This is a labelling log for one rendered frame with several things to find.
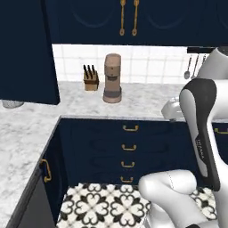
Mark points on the navy drawer front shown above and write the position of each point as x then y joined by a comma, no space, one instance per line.
89,129
89,164
221,141
89,178
89,147

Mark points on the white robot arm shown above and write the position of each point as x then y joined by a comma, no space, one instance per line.
205,124

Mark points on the hanging metal utensil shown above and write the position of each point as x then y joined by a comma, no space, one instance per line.
203,59
195,66

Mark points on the navy base cupboard door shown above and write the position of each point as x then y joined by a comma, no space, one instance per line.
55,166

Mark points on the navy tall wall cupboard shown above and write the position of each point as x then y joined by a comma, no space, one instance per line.
23,50

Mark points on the navy wall cupboard door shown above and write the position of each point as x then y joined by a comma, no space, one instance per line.
178,20
86,20

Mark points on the hanging metal spoon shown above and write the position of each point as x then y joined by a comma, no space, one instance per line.
187,72

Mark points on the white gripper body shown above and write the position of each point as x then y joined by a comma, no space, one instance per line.
172,109

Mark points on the grey dishwasher front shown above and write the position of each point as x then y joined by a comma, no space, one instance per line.
35,205

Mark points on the wooden knife block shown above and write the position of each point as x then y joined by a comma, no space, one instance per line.
91,80

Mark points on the brown coffee machine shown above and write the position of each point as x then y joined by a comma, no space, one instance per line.
112,80

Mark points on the black utensil rail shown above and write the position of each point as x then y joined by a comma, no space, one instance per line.
199,50

